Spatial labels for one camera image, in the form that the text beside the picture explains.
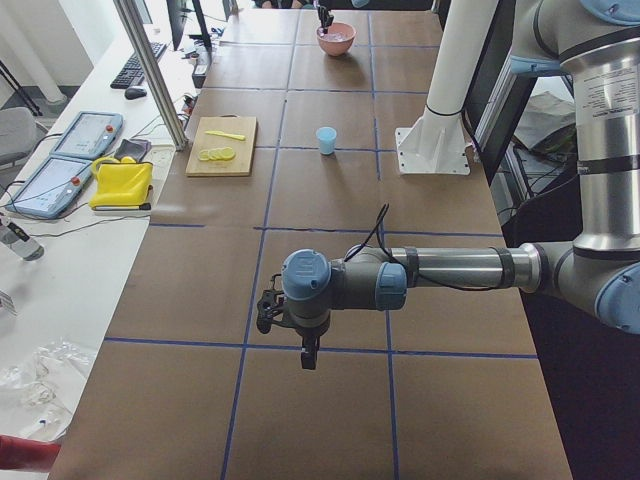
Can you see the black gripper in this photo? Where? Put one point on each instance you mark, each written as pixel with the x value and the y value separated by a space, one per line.
pixel 325 16
pixel 307 337

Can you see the light blue paper cup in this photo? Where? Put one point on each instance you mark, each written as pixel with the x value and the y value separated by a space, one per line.
pixel 326 137

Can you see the pink bowl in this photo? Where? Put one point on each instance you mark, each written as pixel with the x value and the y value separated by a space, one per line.
pixel 337 49

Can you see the black computer monitor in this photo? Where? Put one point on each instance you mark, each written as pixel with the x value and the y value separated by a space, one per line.
pixel 177 13

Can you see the yellow plastic knife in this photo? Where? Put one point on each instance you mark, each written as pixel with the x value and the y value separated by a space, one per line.
pixel 223 134

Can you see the wooden cutting board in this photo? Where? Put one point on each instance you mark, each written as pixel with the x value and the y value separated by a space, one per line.
pixel 241 164

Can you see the black keyboard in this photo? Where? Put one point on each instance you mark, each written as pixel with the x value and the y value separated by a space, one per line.
pixel 132 74

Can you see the black computer mouse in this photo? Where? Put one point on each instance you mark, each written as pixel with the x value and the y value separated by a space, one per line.
pixel 134 92

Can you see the yellow cloth bag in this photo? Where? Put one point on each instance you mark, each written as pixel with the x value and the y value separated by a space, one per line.
pixel 122 184

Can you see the upper blue teach pendant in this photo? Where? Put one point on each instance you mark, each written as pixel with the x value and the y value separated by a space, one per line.
pixel 89 135

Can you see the blue teach pendant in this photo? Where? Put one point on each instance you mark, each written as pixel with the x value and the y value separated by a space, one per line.
pixel 52 188
pixel 89 135

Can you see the clear plastic wrap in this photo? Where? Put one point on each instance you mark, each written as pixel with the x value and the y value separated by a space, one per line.
pixel 40 395

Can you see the lower blue teach pendant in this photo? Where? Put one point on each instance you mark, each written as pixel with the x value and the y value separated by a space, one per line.
pixel 52 188

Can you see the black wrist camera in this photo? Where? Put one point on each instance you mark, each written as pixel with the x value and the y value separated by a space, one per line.
pixel 270 306

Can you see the white pedestal column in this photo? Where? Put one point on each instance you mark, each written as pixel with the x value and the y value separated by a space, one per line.
pixel 435 144

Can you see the aluminium frame post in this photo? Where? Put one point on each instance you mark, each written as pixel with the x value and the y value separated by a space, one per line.
pixel 133 26

